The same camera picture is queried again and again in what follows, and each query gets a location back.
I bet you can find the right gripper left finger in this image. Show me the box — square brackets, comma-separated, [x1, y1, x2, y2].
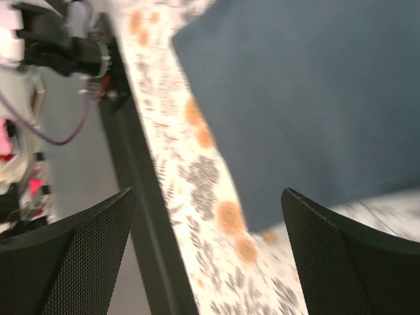
[1, 188, 136, 315]

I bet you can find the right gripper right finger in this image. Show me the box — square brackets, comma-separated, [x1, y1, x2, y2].
[281, 188, 419, 315]

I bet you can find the blue-grey t shirt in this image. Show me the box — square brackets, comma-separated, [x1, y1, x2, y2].
[172, 1, 419, 232]

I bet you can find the floral table cloth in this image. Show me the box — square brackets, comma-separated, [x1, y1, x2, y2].
[114, 0, 420, 315]

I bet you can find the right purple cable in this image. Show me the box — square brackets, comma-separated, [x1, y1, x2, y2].
[0, 75, 93, 147]

